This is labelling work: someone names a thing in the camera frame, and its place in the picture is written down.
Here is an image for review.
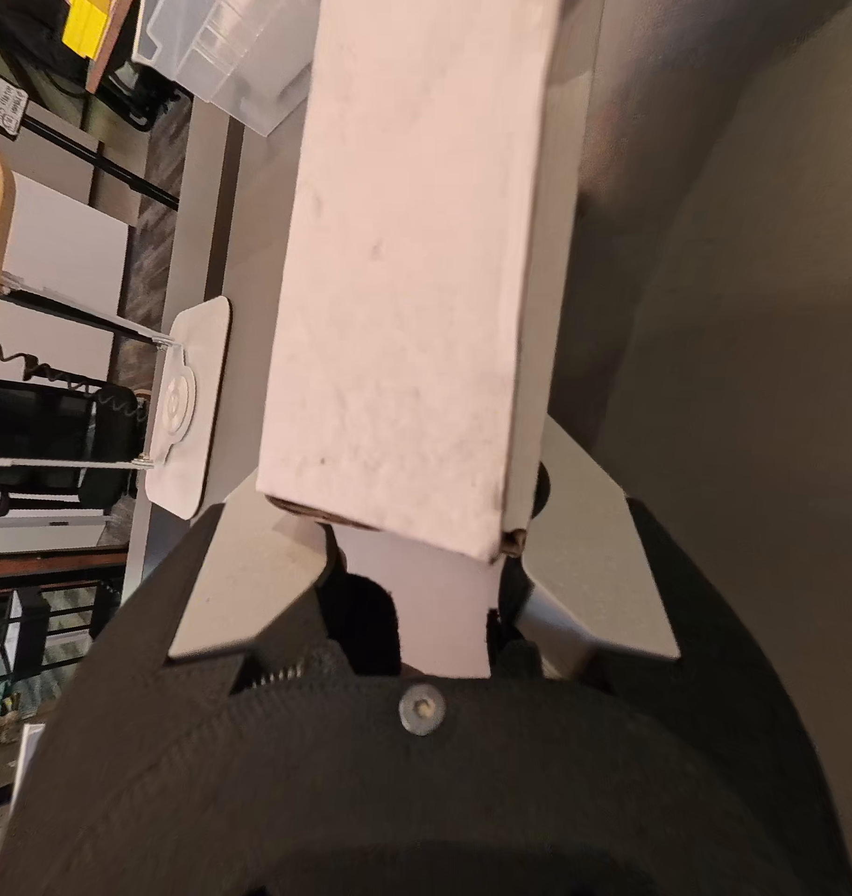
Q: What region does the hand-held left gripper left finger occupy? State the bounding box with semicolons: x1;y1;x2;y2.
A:
167;472;346;662

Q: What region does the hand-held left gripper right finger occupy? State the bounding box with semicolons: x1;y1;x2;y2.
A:
483;414;682;679

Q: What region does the white cardboard box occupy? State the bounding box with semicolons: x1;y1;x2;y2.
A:
256;0;605;564

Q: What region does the clear plastic bin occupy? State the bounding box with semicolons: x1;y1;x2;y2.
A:
130;0;315;135

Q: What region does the brown wooden beam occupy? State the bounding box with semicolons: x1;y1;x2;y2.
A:
0;548;129;582

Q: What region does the clear acrylic rod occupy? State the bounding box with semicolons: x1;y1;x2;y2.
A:
0;274;176;347
0;451;155;470

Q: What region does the white partition panel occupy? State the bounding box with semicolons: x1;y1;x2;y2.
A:
0;171;129;382

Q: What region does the white printed sign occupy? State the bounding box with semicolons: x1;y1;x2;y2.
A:
0;63;31;137

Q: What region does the yellow storage bin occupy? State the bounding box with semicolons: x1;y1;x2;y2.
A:
62;0;115;60

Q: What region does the black wire rack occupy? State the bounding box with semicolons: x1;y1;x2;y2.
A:
0;581;122;701

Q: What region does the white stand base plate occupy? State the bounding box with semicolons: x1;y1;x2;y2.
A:
144;296;232;520

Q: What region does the black coiled cable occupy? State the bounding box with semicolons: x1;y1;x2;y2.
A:
0;339;147;421

